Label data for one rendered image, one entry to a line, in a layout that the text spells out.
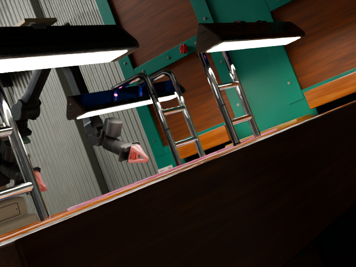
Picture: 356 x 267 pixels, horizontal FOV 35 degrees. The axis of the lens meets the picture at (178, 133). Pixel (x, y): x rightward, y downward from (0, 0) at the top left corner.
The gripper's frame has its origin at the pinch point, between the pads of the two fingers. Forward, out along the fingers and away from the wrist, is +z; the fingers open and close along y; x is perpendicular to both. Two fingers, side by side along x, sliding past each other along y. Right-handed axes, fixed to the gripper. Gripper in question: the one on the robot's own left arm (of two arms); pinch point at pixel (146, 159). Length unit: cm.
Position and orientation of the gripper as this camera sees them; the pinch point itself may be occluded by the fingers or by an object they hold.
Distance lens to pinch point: 210.5
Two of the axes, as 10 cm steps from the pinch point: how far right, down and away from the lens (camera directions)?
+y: 5.5, -1.5, 8.2
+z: 8.1, 3.3, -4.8
